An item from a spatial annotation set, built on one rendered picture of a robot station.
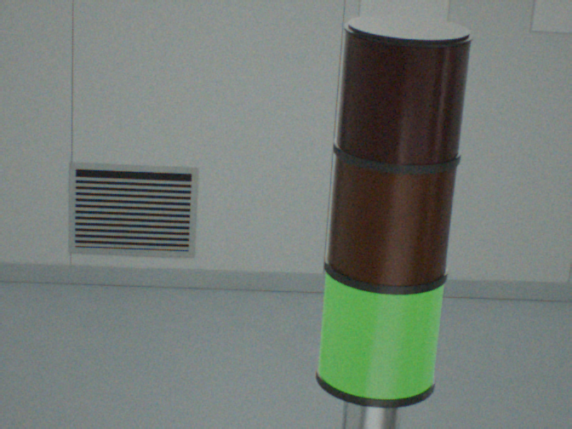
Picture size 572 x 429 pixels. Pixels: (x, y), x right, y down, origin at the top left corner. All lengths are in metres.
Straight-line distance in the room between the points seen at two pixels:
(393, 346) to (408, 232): 0.05
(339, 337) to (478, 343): 5.43
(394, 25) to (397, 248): 0.09
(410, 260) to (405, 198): 0.03
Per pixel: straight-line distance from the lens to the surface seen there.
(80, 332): 5.79
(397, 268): 0.51
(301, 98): 6.00
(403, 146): 0.49
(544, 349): 5.99
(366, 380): 0.53
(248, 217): 6.16
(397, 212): 0.50
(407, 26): 0.51
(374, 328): 0.52
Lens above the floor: 2.44
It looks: 19 degrees down
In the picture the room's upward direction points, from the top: 4 degrees clockwise
